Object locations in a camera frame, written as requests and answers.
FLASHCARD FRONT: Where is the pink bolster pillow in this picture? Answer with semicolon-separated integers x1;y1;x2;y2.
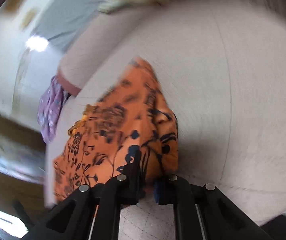
57;5;159;96

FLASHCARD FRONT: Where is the orange black floral blouse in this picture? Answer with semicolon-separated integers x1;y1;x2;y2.
53;58;178;202

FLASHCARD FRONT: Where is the purple floral cloth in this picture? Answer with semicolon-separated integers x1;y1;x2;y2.
37;76;70;144

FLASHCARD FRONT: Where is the quilted beige bed cover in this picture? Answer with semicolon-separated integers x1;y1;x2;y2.
44;0;286;239

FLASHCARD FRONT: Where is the small brown wall plaque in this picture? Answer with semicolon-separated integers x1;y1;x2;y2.
20;8;39;30

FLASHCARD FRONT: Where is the grey pillow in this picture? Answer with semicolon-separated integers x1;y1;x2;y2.
32;0;103;53

